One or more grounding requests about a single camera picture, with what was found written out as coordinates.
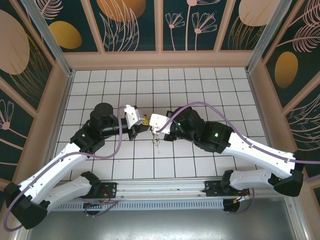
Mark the metal strap keyring holder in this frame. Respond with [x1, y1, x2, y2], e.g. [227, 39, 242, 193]
[149, 126, 161, 149]

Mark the small green circuit board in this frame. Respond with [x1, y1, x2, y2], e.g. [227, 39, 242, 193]
[83, 199, 106, 208]

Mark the grey metal sheet panel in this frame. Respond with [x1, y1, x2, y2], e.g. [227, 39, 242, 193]
[14, 197, 308, 240]

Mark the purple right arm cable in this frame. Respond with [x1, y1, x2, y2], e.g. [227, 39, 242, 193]
[152, 101, 320, 216]

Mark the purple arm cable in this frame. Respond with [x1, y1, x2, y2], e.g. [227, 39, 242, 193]
[4, 106, 124, 232]
[152, 101, 320, 216]

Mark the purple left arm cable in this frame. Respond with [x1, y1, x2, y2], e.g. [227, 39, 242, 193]
[4, 106, 124, 232]

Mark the aluminium side rail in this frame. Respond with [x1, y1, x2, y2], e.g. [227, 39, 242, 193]
[43, 71, 76, 181]
[246, 70, 285, 178]

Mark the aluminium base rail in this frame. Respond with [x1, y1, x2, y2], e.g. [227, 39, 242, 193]
[24, 176, 297, 201]

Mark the yellow connector with wires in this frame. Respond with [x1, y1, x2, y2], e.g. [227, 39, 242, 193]
[233, 193, 251, 204]

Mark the slotted grey cable duct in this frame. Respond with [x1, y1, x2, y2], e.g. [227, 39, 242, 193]
[51, 201, 225, 211]

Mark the aluminium frame post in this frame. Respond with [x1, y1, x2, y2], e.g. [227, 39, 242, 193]
[19, 0, 75, 77]
[245, 0, 302, 74]

